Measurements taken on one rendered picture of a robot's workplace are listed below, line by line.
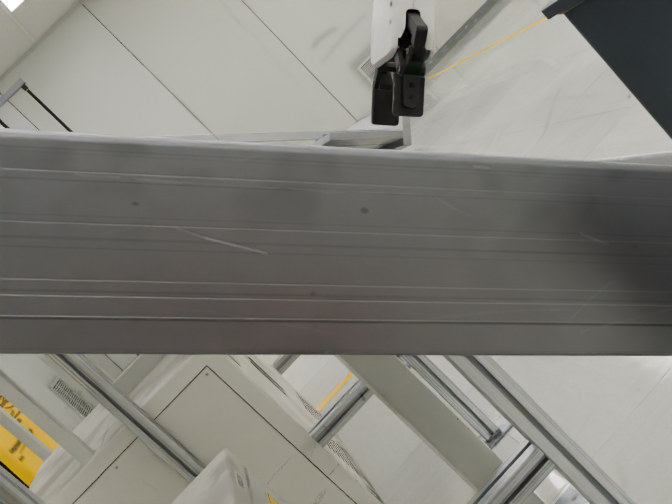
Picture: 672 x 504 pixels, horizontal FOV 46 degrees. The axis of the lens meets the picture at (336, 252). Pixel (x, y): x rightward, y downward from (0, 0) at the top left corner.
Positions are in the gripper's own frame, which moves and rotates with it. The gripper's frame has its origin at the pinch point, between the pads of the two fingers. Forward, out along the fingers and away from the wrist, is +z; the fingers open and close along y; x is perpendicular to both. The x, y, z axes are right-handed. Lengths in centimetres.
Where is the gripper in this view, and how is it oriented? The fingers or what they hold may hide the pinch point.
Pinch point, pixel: (395, 112)
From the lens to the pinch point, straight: 86.3
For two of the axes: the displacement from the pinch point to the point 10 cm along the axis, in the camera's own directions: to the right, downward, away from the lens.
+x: -9.8, -0.3, -1.9
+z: -0.4, 10.0, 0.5
